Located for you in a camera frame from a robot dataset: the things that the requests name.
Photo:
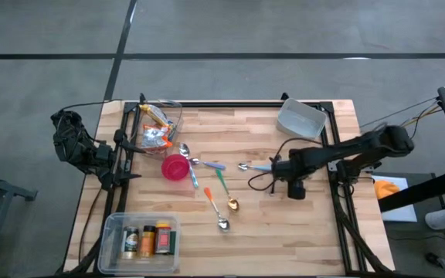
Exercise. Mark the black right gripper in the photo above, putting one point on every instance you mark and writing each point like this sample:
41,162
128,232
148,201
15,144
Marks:
284,170

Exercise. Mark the black rig strut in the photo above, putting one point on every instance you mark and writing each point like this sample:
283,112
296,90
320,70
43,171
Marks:
419,193

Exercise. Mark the red spice tin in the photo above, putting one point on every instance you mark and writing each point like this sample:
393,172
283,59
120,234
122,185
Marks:
163,241

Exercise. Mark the white floor paper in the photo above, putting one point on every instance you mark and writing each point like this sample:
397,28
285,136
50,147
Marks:
400,214

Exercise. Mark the gold snack packet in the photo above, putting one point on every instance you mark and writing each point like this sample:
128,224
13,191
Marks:
151,111

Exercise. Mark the orange soft object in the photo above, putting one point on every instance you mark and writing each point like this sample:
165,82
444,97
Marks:
385,189

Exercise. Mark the clear rigid organizer bin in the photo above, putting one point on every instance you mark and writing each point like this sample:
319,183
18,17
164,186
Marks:
177,116

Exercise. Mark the black aluminium table frame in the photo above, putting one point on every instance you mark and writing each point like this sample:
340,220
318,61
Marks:
245,104

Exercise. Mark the clear plastic storage bin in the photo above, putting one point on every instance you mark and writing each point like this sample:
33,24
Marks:
110,262

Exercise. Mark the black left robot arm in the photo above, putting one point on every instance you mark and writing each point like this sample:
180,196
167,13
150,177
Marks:
72,143

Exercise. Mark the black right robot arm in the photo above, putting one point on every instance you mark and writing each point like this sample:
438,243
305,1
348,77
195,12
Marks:
342,150

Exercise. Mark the grey metal stand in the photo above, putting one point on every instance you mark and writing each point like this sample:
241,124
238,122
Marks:
2,189

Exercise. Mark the green pepper tin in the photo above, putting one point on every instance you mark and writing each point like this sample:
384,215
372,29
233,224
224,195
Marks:
173,243

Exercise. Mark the orange snack packet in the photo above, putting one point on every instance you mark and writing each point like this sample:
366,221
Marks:
155,137

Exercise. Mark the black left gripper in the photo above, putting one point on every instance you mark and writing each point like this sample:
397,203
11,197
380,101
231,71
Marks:
104,160

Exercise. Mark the grey plastic bin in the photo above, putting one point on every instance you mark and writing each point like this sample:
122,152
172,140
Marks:
299,117

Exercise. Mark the pink plastic bowl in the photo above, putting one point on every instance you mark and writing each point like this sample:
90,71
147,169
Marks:
175,168

